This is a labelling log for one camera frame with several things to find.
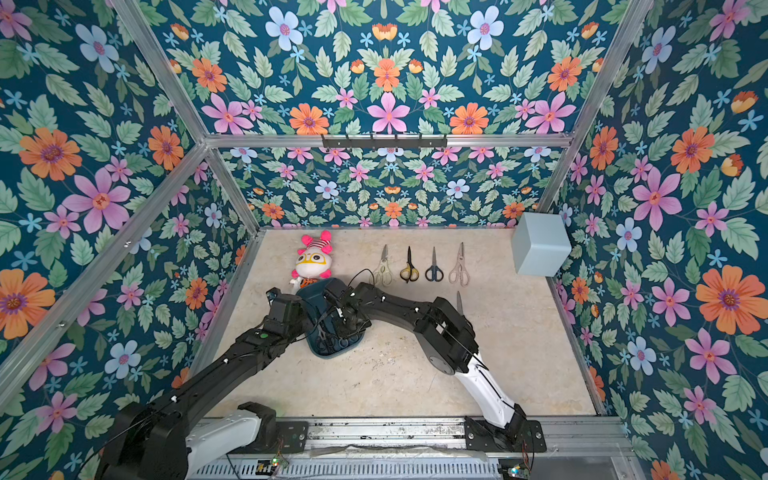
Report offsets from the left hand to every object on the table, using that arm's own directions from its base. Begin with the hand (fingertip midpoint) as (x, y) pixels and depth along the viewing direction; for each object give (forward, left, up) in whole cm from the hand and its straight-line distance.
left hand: (310, 312), depth 88 cm
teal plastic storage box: (-5, -4, -6) cm, 9 cm away
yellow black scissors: (+17, -31, -7) cm, 36 cm away
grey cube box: (+15, -74, +6) cm, 76 cm away
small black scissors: (+17, -40, -8) cm, 44 cm away
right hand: (-4, -10, -6) cm, 12 cm away
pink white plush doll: (+20, +2, -1) cm, 20 cm away
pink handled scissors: (+17, -50, -10) cm, 53 cm away
